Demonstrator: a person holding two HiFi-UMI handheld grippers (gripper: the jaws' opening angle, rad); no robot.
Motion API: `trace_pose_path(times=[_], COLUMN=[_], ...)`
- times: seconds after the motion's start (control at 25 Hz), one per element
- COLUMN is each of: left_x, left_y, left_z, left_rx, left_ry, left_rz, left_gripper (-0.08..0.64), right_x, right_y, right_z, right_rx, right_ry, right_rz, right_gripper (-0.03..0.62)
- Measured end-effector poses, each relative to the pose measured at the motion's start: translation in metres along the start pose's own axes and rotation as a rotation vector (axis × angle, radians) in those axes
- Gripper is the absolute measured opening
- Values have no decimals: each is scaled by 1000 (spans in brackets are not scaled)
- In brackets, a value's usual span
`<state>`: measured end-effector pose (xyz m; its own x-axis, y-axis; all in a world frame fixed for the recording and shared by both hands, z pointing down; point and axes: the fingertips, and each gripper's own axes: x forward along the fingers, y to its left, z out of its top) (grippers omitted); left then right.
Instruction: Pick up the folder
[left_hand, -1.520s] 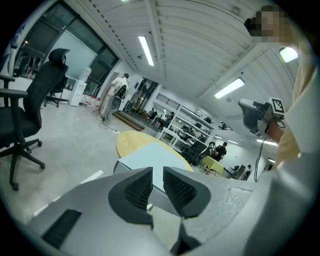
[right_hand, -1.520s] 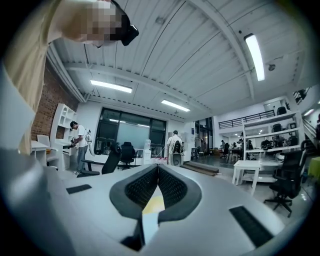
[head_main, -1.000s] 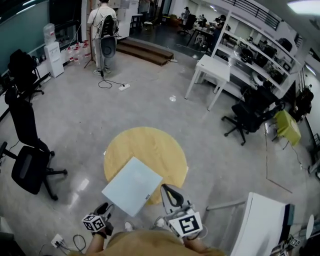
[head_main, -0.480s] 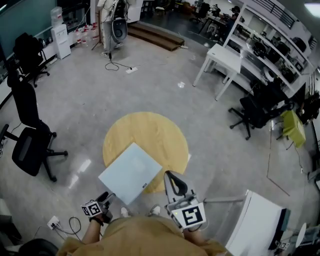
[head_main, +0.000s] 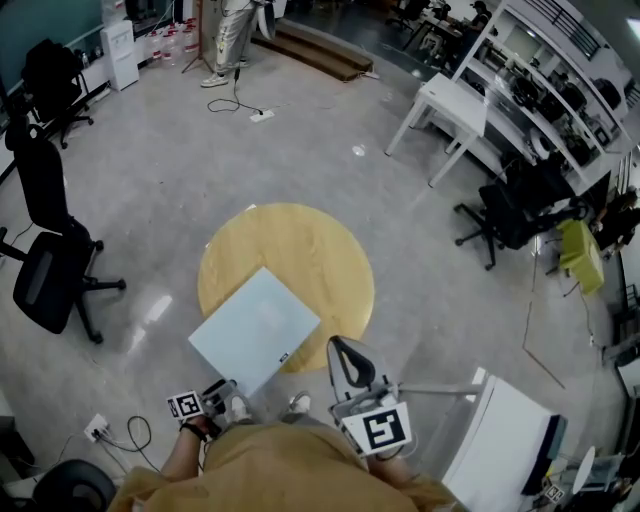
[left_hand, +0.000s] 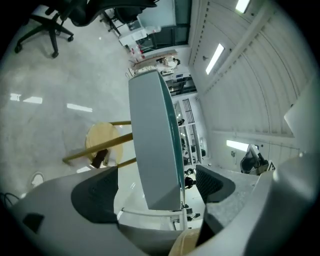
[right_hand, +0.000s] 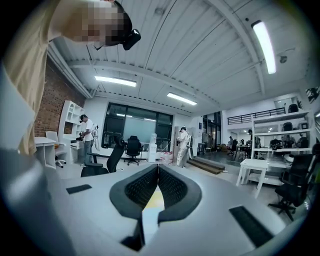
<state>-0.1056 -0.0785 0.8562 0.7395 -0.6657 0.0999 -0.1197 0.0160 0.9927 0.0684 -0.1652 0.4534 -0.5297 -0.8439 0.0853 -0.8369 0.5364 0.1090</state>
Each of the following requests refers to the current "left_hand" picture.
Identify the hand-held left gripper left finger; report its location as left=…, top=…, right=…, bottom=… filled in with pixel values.
left=9, top=166, right=148, bottom=256

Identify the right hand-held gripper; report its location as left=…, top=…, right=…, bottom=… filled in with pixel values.
left=239, top=143, right=276, bottom=176

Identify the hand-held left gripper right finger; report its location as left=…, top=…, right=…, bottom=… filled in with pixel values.
left=194, top=149, right=317, bottom=256

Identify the light blue square board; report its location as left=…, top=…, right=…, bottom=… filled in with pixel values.
left=128, top=69, right=186, bottom=211

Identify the round wooden table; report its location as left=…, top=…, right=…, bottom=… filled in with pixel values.
left=61, top=120, right=138, bottom=170

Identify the ceiling light panel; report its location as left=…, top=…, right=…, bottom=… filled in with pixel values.
left=204, top=43, right=226, bottom=76
left=234, top=0, right=251, bottom=14
left=226, top=139, right=251, bottom=153

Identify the person's left white shoe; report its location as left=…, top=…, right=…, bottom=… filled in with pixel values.
left=31, top=171, right=46, bottom=188

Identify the white shelving unit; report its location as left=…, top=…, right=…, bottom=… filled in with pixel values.
left=172, top=97, right=210, bottom=167

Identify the person's mustard shirt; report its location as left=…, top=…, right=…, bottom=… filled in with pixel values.
left=169, top=228, right=201, bottom=256

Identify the dark brown rectangular object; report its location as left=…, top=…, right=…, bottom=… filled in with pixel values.
left=91, top=148, right=110, bottom=169

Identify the black metal railing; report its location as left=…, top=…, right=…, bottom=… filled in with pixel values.
left=182, top=98, right=196, bottom=124

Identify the white rectangular table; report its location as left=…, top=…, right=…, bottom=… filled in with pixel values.
left=119, top=206, right=189, bottom=231

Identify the wooden coat stand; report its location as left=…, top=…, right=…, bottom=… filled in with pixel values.
left=129, top=49, right=178, bottom=66

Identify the cluster of clear water jugs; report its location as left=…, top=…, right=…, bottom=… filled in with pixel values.
left=128, top=24, right=157, bottom=61

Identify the black office chair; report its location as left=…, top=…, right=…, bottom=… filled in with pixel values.
left=14, top=0, right=161, bottom=59
left=99, top=6, right=141, bottom=36

